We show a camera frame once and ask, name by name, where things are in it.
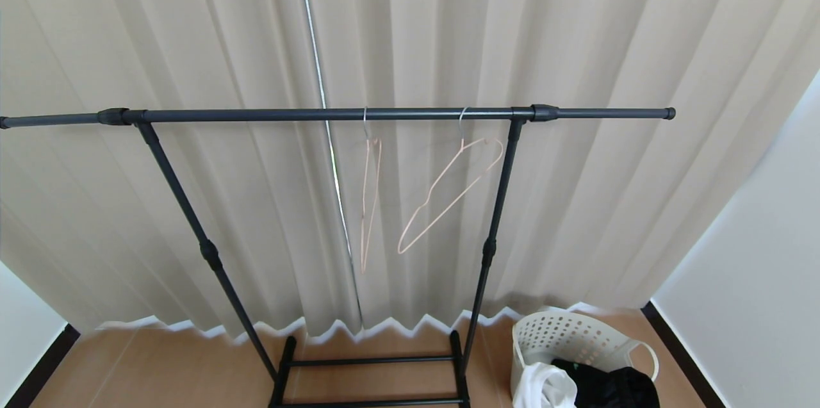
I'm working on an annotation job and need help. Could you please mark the pink clothes hanger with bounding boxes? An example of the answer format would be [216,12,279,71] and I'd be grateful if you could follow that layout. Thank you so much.
[397,106,505,256]
[359,106,384,275]

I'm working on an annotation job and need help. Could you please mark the white printed t-shirt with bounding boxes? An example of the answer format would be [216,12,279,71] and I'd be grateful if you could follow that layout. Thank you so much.
[512,362,579,408]

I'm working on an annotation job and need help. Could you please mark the black shorts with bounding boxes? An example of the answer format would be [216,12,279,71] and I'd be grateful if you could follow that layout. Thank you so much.
[550,357,661,408]

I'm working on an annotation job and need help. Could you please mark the black clothes rack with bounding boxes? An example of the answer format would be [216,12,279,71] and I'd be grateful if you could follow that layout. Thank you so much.
[0,104,677,408]

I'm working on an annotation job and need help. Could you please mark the white laundry basket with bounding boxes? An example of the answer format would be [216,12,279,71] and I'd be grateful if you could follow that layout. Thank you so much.
[510,307,660,408]

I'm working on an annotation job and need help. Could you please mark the beige curtain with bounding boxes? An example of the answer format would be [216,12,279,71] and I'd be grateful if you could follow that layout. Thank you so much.
[0,0,820,339]

